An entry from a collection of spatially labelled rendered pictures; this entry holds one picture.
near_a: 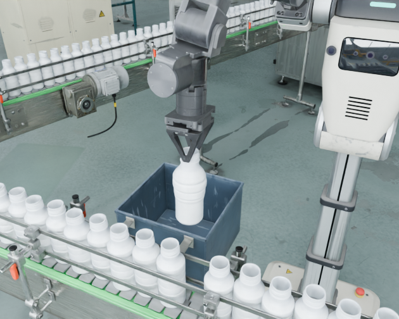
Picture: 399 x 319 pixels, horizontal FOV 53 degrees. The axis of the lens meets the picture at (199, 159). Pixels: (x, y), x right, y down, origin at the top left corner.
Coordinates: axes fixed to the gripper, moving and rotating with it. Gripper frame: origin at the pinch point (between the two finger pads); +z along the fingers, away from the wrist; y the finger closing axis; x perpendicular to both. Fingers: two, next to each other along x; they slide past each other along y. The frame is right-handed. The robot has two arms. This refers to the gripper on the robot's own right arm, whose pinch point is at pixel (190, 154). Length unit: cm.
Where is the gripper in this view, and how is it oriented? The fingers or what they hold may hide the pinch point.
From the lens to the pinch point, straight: 80.1
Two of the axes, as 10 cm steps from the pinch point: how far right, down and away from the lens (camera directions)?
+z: -0.3, 9.0, 4.4
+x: 9.2, 1.9, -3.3
